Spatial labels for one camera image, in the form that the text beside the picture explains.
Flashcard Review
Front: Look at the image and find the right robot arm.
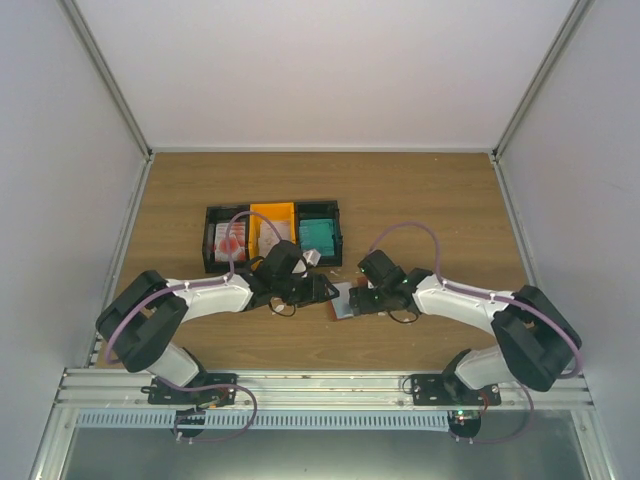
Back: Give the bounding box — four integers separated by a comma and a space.
349, 250, 582, 405

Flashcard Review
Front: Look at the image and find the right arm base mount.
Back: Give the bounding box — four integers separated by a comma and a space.
400, 373, 502, 407

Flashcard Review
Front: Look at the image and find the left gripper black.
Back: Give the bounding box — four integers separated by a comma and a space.
274, 272, 340, 308

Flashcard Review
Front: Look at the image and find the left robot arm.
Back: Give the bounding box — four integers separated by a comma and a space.
96, 240, 339, 404

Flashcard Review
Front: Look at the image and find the brown leather card holder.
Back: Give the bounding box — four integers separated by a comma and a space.
327, 282, 355, 322

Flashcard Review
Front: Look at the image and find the orange bin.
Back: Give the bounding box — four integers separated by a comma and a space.
248, 202, 297, 258

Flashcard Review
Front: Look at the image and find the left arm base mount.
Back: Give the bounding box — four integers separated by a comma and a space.
141, 372, 238, 408

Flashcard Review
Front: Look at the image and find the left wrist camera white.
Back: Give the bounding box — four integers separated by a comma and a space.
293, 249, 321, 274

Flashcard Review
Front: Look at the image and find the white pink cards stack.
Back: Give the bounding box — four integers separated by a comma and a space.
257, 220, 292, 256

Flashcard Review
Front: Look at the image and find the aluminium rail frame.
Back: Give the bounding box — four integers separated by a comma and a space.
30, 368, 616, 479

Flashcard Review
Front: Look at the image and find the grey slotted cable duct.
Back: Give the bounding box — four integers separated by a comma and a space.
76, 409, 449, 432

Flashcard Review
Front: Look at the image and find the green credit card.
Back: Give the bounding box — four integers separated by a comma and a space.
299, 218, 335, 257

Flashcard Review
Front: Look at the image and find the red white cards stack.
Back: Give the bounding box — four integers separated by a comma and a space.
212, 221, 246, 262

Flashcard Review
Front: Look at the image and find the black bin left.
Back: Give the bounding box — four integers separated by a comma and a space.
202, 204, 249, 274

